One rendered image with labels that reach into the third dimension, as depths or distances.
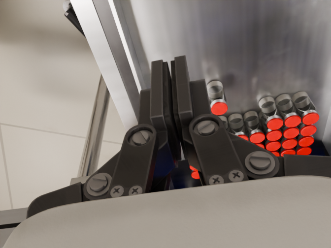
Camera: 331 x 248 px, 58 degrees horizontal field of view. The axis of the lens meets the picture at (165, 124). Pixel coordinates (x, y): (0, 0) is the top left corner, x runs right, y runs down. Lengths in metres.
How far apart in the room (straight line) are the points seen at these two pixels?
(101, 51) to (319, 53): 0.27
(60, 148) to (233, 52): 1.65
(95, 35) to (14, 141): 1.66
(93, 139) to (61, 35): 0.66
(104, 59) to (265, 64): 0.20
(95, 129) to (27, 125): 0.98
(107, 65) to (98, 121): 0.56
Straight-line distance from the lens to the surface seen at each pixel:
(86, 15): 0.36
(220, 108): 0.38
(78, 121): 1.74
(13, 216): 0.79
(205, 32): 0.37
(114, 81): 0.41
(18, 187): 2.40
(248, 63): 0.40
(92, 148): 0.87
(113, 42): 0.35
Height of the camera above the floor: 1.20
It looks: 45 degrees down
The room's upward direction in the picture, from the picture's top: 179 degrees clockwise
